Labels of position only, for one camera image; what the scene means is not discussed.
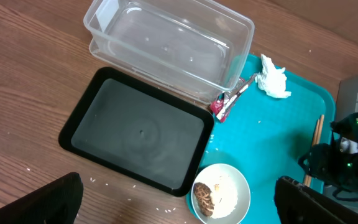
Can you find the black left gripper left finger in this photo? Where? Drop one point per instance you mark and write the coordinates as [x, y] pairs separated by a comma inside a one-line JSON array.
[[56, 202]]

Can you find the wooden chopstick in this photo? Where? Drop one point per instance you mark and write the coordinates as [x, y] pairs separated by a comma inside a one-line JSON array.
[[307, 178], [321, 118]]

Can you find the red silver snack wrapper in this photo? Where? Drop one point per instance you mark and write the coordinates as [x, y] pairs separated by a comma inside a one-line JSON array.
[[222, 106]]

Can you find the grey dishwasher rack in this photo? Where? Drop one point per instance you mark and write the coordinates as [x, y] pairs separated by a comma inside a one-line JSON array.
[[356, 93]]

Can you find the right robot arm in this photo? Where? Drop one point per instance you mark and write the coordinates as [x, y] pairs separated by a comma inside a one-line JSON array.
[[347, 129]]

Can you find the clear plastic bin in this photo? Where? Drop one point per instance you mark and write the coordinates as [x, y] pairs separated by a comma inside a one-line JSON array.
[[196, 48]]

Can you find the brown mushroom piece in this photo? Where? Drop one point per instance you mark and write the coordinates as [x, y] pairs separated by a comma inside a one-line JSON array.
[[204, 199]]

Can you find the teal serving tray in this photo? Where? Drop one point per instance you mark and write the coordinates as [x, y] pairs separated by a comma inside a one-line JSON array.
[[263, 138]]

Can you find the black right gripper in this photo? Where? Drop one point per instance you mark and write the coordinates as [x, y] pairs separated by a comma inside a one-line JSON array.
[[327, 163]]

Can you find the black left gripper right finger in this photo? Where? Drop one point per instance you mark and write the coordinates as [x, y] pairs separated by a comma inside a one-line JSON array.
[[299, 204]]

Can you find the crumpled white napkin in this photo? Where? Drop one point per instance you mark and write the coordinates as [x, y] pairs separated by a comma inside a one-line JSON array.
[[272, 80]]

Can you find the grey bowl with rice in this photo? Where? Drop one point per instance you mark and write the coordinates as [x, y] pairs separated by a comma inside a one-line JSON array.
[[230, 194]]

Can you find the black tray bin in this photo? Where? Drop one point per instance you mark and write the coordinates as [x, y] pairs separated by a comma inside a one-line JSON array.
[[138, 130]]

